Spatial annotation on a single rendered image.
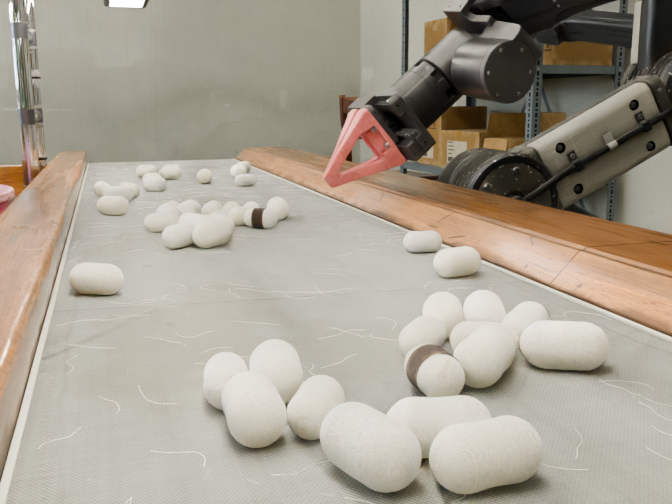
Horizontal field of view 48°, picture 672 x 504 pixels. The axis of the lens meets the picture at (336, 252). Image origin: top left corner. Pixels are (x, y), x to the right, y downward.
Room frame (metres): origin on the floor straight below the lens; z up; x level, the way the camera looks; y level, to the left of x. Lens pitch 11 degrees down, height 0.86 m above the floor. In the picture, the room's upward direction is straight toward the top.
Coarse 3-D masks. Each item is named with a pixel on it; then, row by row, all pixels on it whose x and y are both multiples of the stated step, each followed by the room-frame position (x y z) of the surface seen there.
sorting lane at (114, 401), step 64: (192, 192) 1.01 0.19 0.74; (256, 192) 1.00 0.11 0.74; (64, 256) 0.57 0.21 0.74; (128, 256) 0.57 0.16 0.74; (192, 256) 0.57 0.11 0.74; (256, 256) 0.57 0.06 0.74; (320, 256) 0.57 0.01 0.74; (384, 256) 0.57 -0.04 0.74; (64, 320) 0.40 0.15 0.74; (128, 320) 0.40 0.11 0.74; (192, 320) 0.40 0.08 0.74; (256, 320) 0.39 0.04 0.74; (320, 320) 0.39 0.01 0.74; (384, 320) 0.39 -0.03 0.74; (576, 320) 0.39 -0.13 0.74; (64, 384) 0.30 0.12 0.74; (128, 384) 0.30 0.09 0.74; (192, 384) 0.30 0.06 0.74; (384, 384) 0.30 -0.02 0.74; (512, 384) 0.30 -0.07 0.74; (576, 384) 0.30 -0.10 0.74; (640, 384) 0.30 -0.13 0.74; (64, 448) 0.24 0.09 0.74; (128, 448) 0.24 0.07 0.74; (192, 448) 0.24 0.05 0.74; (256, 448) 0.24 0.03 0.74; (320, 448) 0.24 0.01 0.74; (576, 448) 0.24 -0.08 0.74; (640, 448) 0.24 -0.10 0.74
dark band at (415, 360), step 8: (432, 344) 0.29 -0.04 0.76; (416, 352) 0.29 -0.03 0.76; (424, 352) 0.29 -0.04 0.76; (432, 352) 0.28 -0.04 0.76; (440, 352) 0.28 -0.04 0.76; (448, 352) 0.29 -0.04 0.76; (408, 360) 0.29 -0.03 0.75; (416, 360) 0.29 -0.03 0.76; (424, 360) 0.28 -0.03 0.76; (408, 368) 0.29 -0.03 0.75; (416, 368) 0.28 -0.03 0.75; (408, 376) 0.29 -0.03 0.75; (416, 376) 0.28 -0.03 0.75; (416, 384) 0.28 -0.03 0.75
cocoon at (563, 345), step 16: (544, 320) 0.32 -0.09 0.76; (528, 336) 0.31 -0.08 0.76; (544, 336) 0.31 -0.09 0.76; (560, 336) 0.31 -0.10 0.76; (576, 336) 0.31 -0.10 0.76; (592, 336) 0.31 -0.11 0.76; (528, 352) 0.31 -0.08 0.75; (544, 352) 0.31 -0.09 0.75; (560, 352) 0.31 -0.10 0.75; (576, 352) 0.31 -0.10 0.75; (592, 352) 0.30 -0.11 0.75; (608, 352) 0.31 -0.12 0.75; (544, 368) 0.31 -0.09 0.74; (560, 368) 0.31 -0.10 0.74; (576, 368) 0.31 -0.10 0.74; (592, 368) 0.31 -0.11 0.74
